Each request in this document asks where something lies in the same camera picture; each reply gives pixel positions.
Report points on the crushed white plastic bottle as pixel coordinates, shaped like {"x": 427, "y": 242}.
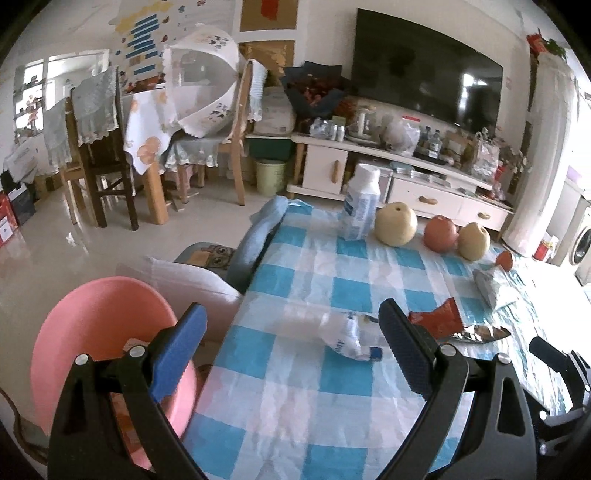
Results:
{"x": 348, "y": 339}

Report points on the red box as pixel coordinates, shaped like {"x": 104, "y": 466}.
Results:
{"x": 7, "y": 221}

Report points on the pink plastic bin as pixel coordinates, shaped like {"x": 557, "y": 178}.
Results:
{"x": 92, "y": 314}

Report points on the red apple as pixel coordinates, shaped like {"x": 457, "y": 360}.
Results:
{"x": 441, "y": 234}

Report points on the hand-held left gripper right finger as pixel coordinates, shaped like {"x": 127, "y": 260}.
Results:
{"x": 406, "y": 350}

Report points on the green crate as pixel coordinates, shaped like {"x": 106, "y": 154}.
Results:
{"x": 270, "y": 147}

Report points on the small yellow pear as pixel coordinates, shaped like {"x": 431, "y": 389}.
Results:
{"x": 473, "y": 242}

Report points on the small orange fruit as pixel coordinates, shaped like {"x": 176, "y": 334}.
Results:
{"x": 505, "y": 260}

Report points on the white orange printed tablecloth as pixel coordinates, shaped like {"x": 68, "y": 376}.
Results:
{"x": 147, "y": 129}

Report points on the white pillow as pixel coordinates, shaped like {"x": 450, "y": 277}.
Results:
{"x": 184, "y": 286}

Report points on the lace seat cover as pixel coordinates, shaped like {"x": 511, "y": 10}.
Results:
{"x": 194, "y": 150}

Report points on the blue cloth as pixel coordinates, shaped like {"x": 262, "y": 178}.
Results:
{"x": 258, "y": 240}

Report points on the wooden dining table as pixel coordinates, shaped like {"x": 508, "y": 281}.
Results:
{"x": 154, "y": 198}

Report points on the dark wooden chair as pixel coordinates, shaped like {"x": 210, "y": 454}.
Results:
{"x": 108, "y": 184}

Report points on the dark wrapped flower bouquet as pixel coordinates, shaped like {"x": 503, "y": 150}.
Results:
{"x": 314, "y": 90}

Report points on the glass kettle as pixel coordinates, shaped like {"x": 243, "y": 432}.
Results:
{"x": 364, "y": 122}

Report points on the upright white plastic bottle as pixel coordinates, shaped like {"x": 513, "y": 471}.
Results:
{"x": 360, "y": 207}

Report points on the white appliance box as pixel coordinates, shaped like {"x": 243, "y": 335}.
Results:
{"x": 276, "y": 110}

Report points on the white television cabinet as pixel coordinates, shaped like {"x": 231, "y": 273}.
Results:
{"x": 318, "y": 166}

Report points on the red hanging decoration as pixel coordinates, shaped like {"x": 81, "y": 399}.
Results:
{"x": 547, "y": 46}

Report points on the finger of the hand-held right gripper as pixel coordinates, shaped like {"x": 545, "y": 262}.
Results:
{"x": 551, "y": 353}
{"x": 561, "y": 431}

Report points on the white standing air conditioner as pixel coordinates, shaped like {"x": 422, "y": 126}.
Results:
{"x": 540, "y": 161}

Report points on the black television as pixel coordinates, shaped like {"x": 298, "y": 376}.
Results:
{"x": 425, "y": 69}

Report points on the blue white checked tablecloth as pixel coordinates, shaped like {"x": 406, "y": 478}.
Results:
{"x": 295, "y": 286}

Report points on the crumpled grey snack bag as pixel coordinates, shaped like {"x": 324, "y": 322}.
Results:
{"x": 494, "y": 286}

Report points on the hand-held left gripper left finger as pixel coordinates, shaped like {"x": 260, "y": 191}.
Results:
{"x": 182, "y": 360}

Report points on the cork wall board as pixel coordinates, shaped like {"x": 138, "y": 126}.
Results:
{"x": 270, "y": 57}
{"x": 268, "y": 14}

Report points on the blue wall chart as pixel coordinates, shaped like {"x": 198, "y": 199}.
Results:
{"x": 143, "y": 41}

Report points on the filled plastic bag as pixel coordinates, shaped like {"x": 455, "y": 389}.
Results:
{"x": 485, "y": 157}

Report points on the light wooden chair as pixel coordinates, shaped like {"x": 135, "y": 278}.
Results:
{"x": 238, "y": 152}

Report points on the white mesh food cover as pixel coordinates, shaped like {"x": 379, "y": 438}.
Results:
{"x": 203, "y": 83}

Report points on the black box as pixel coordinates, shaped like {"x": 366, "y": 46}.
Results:
{"x": 23, "y": 205}

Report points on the owl print cushion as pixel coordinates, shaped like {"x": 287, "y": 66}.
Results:
{"x": 207, "y": 258}

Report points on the grey lace chair cover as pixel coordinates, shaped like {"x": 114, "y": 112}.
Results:
{"x": 94, "y": 106}
{"x": 57, "y": 134}

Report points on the clear plastic bag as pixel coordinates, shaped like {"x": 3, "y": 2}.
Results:
{"x": 401, "y": 136}

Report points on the white lace chair back cover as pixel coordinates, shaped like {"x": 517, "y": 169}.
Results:
{"x": 258, "y": 90}

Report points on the red snack packet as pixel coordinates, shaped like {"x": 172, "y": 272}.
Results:
{"x": 434, "y": 321}

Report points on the green waste bin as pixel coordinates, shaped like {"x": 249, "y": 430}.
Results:
{"x": 271, "y": 177}

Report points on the large yellow pear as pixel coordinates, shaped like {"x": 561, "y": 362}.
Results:
{"x": 396, "y": 224}

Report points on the white washing machine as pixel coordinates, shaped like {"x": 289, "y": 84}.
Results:
{"x": 581, "y": 244}

